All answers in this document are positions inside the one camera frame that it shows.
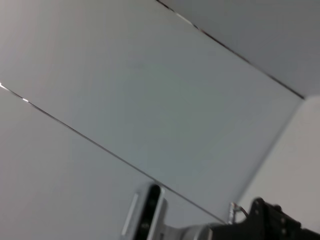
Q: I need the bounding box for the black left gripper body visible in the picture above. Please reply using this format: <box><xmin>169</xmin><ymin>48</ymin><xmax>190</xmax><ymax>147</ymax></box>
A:
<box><xmin>211</xmin><ymin>197</ymin><xmax>273</xmax><ymax>240</ymax></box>

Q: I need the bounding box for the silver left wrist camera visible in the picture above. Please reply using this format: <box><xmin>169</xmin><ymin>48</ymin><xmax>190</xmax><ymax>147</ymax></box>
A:
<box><xmin>121</xmin><ymin>183</ymin><xmax>176</xmax><ymax>240</ymax></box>

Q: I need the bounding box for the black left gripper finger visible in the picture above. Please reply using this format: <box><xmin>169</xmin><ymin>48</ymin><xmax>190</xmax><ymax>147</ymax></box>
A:
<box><xmin>264</xmin><ymin>201</ymin><xmax>320</xmax><ymax>240</ymax></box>

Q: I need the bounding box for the left gripper cable with connector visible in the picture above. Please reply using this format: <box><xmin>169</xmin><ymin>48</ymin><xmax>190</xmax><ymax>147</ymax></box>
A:
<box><xmin>227</xmin><ymin>201</ymin><xmax>250</xmax><ymax>225</ymax></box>

